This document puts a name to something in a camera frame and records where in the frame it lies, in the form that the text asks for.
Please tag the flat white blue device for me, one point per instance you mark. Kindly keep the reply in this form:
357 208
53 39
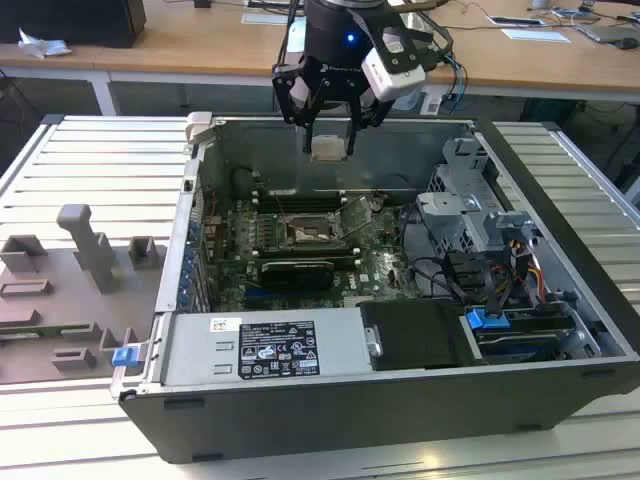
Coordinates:
517 21

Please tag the white paper sheet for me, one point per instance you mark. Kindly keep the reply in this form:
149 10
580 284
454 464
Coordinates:
537 36

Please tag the silver square CPU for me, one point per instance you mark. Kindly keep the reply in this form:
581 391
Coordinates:
328 147

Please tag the grey laptop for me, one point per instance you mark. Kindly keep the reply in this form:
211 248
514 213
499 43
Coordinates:
607 34

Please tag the silver power supply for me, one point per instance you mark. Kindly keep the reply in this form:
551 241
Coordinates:
200 350

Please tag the blue expansion slot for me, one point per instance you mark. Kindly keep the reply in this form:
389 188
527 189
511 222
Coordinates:
252 295

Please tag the CPU socket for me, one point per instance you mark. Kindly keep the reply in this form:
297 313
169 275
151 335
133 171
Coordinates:
310 232

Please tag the black graphics card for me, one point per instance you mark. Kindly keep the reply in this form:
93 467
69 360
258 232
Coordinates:
295 275

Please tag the blue case latch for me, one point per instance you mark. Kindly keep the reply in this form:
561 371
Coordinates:
124 357

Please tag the green motherboard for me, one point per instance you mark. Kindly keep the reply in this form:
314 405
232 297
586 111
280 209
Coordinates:
380 270

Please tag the grey metal disk bay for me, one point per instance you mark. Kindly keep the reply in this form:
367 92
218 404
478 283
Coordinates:
450 220

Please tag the blue card retention clip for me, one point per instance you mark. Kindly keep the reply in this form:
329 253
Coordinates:
189 261
193 231
183 300
185 282

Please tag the black RAM slot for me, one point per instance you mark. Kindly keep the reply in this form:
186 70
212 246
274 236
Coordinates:
345 258
300 192
300 202
300 254
300 197
300 207
300 250
300 246

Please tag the black hard disk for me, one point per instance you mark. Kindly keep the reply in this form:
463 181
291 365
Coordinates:
520 345

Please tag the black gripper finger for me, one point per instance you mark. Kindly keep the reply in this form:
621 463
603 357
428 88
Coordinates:
352 135
279 80

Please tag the crumpled white paper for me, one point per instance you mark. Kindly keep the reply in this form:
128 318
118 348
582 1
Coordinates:
42 44

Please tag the blue disk carrier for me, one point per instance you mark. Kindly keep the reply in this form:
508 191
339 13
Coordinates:
482 320

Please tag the black computer mouse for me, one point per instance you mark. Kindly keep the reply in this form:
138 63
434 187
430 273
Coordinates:
626 44

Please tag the white printed tag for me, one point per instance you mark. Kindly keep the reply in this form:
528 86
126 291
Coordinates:
431 105

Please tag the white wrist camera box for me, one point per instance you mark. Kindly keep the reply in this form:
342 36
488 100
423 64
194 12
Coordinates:
395 80

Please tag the green RAM stick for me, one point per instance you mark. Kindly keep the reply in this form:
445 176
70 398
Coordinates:
30 331

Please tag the wooden desk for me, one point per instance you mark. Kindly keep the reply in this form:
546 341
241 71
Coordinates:
200 40

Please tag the black plastic shroud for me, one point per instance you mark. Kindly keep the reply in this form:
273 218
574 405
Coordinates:
420 335

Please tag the black box on desk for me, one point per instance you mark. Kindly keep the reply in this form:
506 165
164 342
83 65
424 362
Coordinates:
75 22

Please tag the grey parts rack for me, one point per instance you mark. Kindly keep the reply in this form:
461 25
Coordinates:
50 300

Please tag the black open PC case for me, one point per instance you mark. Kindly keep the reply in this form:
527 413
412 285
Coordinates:
350 425

